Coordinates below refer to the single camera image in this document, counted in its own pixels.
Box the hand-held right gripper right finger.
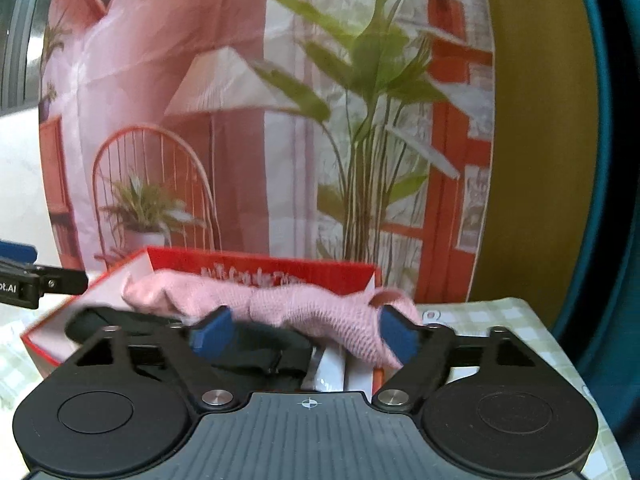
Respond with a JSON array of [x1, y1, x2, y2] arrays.
[[371, 305, 538, 412]]

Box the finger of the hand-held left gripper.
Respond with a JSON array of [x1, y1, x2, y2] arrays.
[[0, 241, 37, 262], [40, 266, 89, 296]]

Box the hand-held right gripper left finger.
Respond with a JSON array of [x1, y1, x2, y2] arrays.
[[75, 307, 246, 413]]

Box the black cloth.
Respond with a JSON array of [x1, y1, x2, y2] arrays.
[[65, 306, 313, 391]]

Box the pink knitted scarf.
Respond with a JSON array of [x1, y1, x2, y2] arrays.
[[122, 269, 426, 368]]

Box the red cardboard box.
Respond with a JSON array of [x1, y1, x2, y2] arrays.
[[21, 246, 383, 396]]

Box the white paper packet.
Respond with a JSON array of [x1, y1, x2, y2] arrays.
[[300, 342, 376, 393]]

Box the green checked tablecloth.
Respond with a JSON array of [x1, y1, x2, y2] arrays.
[[0, 297, 626, 480]]

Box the printed room backdrop cloth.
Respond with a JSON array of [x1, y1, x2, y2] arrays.
[[39, 0, 496, 303]]

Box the dark window frame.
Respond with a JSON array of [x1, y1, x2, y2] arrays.
[[0, 0, 66, 111]]

